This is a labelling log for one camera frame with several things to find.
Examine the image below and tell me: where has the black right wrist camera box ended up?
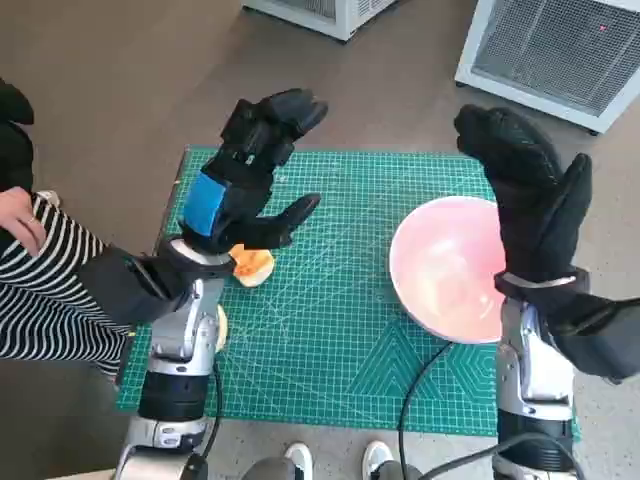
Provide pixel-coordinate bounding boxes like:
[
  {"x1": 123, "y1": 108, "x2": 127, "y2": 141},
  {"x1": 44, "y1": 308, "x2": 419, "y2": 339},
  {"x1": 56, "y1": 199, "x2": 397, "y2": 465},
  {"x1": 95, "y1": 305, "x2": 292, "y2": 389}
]
[{"x1": 547, "y1": 292, "x2": 640, "y2": 385}]

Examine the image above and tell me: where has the black cable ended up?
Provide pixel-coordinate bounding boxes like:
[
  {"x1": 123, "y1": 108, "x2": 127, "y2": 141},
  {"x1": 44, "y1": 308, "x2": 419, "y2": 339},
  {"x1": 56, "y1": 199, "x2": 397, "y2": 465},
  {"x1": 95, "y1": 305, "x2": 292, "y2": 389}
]
[
  {"x1": 423, "y1": 432, "x2": 589, "y2": 480},
  {"x1": 398, "y1": 342, "x2": 454, "y2": 434},
  {"x1": 192, "y1": 367, "x2": 224, "y2": 480}
]

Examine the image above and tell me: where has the dark grey leg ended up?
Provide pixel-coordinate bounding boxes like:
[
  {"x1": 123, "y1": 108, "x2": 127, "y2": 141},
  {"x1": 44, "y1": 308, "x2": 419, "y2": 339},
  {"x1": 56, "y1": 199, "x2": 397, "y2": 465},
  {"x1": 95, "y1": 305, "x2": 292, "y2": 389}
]
[
  {"x1": 242, "y1": 455, "x2": 297, "y2": 480},
  {"x1": 372, "y1": 460, "x2": 422, "y2": 480}
]

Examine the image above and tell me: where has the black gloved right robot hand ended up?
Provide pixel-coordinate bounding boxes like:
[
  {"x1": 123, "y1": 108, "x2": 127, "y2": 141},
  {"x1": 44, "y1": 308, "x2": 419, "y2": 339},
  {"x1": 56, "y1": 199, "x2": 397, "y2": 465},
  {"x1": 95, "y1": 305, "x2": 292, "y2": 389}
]
[{"x1": 453, "y1": 104, "x2": 594, "y2": 289}]

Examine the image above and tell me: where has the green cutting mat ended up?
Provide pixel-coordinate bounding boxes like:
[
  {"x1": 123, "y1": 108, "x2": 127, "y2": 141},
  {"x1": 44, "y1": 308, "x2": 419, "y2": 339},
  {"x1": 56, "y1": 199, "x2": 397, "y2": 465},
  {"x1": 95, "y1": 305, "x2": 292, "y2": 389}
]
[{"x1": 115, "y1": 144, "x2": 584, "y2": 441}]

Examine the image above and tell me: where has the pink bowl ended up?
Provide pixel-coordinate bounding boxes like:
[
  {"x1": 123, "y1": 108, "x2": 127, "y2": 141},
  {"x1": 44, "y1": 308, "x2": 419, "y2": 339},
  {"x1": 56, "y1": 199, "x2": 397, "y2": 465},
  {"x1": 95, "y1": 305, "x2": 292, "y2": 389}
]
[{"x1": 388, "y1": 195, "x2": 506, "y2": 345}]

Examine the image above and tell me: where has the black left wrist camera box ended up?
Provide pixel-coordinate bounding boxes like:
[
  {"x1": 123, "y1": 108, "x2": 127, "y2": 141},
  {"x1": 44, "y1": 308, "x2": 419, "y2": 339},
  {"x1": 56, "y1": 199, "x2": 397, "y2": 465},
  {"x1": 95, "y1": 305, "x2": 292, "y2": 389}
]
[{"x1": 78, "y1": 244, "x2": 194, "y2": 337}]

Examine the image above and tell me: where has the person's hand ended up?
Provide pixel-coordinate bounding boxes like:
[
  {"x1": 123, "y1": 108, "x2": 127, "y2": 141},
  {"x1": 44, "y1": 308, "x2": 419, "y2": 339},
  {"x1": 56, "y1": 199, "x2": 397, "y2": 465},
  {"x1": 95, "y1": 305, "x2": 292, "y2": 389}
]
[{"x1": 0, "y1": 187, "x2": 46, "y2": 259}]

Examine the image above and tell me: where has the person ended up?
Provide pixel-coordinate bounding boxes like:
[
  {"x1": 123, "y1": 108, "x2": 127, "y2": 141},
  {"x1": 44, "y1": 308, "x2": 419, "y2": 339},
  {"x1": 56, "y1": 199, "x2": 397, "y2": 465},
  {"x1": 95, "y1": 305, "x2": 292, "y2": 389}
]
[{"x1": 0, "y1": 77, "x2": 136, "y2": 381}]

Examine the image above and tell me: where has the white glass-front cabinet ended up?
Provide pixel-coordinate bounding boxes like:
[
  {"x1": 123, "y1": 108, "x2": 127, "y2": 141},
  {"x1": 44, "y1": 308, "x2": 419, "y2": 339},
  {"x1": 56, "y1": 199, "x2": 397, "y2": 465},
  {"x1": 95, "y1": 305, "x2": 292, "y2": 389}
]
[{"x1": 241, "y1": 0, "x2": 401, "y2": 42}]

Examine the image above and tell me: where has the pale round toy bun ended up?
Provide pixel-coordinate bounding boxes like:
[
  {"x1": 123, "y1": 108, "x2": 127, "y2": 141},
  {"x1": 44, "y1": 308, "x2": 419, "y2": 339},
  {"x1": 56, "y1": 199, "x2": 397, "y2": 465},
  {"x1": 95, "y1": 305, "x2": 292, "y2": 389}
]
[{"x1": 214, "y1": 304, "x2": 230, "y2": 351}]

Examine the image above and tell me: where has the orange toasted toy bread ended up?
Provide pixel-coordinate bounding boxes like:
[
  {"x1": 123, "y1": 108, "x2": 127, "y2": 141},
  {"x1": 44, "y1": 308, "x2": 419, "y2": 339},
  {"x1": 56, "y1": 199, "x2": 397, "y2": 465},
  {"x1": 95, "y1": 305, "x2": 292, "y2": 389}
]
[{"x1": 228, "y1": 243, "x2": 276, "y2": 290}]

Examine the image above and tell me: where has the white shoe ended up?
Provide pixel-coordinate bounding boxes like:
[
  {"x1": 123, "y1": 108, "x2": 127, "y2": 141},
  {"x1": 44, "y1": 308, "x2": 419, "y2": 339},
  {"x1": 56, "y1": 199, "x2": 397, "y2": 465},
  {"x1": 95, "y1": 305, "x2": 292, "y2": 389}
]
[
  {"x1": 361, "y1": 439, "x2": 394, "y2": 480},
  {"x1": 283, "y1": 441, "x2": 314, "y2": 480}
]

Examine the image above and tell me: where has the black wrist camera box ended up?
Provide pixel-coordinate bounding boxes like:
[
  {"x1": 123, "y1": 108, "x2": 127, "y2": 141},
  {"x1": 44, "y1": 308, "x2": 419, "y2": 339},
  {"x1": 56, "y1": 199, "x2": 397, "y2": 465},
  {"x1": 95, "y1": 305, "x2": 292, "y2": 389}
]
[
  {"x1": 78, "y1": 244, "x2": 194, "y2": 337},
  {"x1": 547, "y1": 292, "x2": 640, "y2": 385}
]

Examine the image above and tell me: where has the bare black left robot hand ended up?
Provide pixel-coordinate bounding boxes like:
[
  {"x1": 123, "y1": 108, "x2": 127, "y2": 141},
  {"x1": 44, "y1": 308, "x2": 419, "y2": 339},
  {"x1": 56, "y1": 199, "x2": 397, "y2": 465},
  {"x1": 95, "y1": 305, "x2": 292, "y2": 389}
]
[{"x1": 180, "y1": 88, "x2": 330, "y2": 251}]

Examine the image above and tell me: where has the white mesh-front cabinet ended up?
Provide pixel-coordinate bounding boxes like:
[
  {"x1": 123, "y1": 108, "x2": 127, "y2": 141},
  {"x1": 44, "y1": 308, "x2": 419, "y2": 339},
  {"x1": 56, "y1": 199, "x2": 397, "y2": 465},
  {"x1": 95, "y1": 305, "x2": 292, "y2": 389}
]
[{"x1": 453, "y1": 0, "x2": 640, "y2": 136}]

